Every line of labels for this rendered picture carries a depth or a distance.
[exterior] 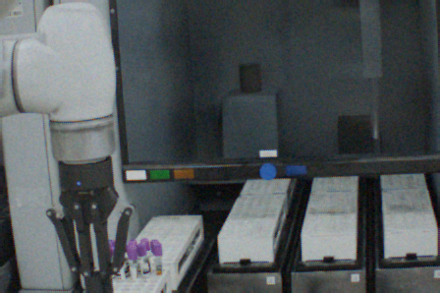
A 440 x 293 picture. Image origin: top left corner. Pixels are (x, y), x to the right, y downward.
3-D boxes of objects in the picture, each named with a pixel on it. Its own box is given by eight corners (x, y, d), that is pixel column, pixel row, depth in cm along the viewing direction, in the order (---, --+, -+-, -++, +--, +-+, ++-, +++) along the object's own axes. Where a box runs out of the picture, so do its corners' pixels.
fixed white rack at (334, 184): (318, 185, 227) (317, 160, 226) (358, 184, 225) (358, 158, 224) (311, 219, 198) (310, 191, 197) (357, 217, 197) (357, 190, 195)
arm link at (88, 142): (60, 112, 130) (64, 153, 131) (38, 124, 121) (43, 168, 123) (121, 109, 129) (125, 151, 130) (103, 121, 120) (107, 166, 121)
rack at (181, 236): (156, 245, 188) (153, 215, 186) (204, 244, 186) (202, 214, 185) (120, 296, 159) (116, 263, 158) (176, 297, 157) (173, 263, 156)
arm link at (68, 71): (124, 106, 130) (34, 113, 131) (116, -3, 127) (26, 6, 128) (112, 120, 119) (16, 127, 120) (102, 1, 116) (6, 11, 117)
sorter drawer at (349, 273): (312, 208, 232) (311, 173, 230) (367, 206, 230) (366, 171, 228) (289, 318, 162) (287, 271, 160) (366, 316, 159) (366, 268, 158)
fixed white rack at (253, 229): (240, 223, 199) (238, 196, 198) (287, 222, 197) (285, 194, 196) (219, 269, 170) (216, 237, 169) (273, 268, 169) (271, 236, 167)
